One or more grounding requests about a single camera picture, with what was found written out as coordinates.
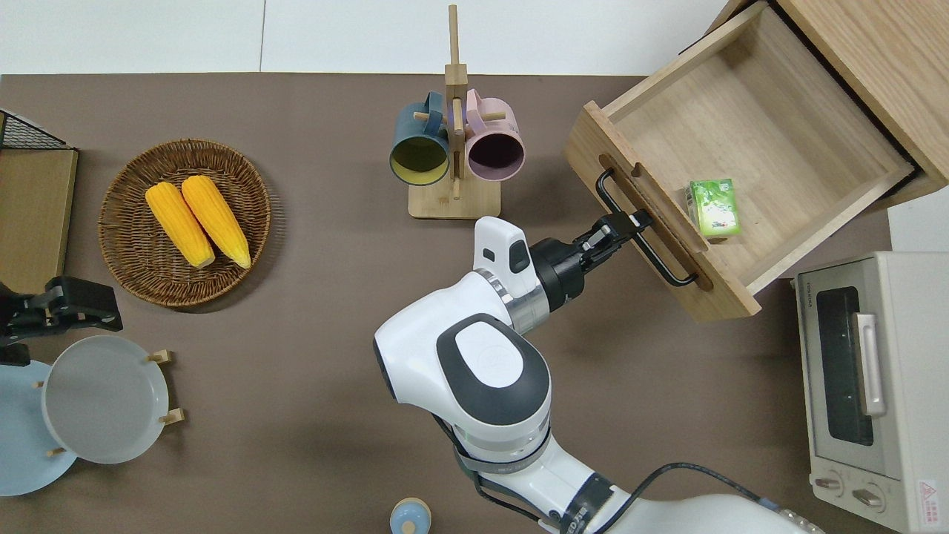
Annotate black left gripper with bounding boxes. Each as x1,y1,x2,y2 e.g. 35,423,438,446
0,275,124,366

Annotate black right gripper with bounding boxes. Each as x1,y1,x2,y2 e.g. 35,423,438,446
531,210,655,314

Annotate black metal drawer handle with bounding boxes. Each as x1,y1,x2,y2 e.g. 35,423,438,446
595,168,699,287

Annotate light wooden drawer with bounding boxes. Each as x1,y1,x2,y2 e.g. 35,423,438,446
565,0,916,324

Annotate wooden board with rack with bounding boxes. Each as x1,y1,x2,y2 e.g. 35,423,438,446
0,109,79,296

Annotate brown wicker basket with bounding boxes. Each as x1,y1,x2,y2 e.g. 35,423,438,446
98,139,272,309

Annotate small green printed carton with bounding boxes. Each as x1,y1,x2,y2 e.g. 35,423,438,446
684,178,742,240

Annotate wooden plate rack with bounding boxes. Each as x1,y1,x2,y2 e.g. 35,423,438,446
33,349,186,458

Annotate grey plate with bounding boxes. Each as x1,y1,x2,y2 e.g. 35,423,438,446
41,335,170,466

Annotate blunt yellow corn cob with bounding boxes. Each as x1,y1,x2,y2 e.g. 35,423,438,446
145,182,216,269

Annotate light blue plate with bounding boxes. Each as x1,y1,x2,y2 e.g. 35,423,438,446
0,360,79,498

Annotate pointed yellow corn cob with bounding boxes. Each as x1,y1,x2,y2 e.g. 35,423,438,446
181,175,253,270

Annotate wooden mug tree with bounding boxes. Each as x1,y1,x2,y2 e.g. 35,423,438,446
408,4,502,220

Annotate pink mug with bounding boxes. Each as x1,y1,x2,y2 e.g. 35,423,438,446
464,89,526,182

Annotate large brown table mat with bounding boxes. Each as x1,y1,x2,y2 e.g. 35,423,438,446
0,73,949,534

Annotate dark blue mug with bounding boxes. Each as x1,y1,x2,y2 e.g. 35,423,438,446
389,91,452,187

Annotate cream toaster oven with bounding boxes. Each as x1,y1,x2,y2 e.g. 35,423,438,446
793,251,949,534

